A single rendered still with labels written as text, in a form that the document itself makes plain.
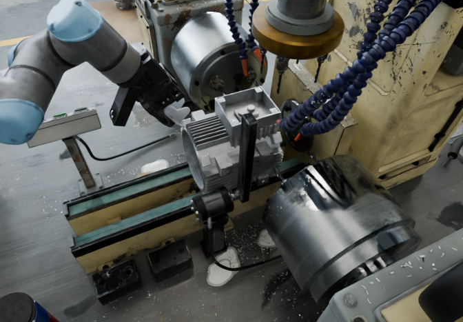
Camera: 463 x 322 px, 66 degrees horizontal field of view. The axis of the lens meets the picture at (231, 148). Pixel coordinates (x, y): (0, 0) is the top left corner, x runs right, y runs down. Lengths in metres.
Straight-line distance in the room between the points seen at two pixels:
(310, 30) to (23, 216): 0.90
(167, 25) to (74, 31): 0.55
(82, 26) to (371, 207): 0.56
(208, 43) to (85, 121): 0.37
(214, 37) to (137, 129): 0.45
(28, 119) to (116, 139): 0.67
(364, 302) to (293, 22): 0.47
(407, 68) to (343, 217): 0.34
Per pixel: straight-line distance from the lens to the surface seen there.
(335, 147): 0.85
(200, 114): 0.89
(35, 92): 0.63
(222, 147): 0.81
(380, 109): 0.89
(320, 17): 0.72
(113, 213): 0.99
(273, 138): 0.83
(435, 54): 0.78
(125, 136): 1.25
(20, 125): 0.60
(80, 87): 1.50
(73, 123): 0.94
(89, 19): 0.63
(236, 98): 0.85
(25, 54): 0.68
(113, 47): 0.66
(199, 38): 1.02
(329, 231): 0.64
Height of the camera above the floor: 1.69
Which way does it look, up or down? 49 degrees down
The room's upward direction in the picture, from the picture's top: 2 degrees clockwise
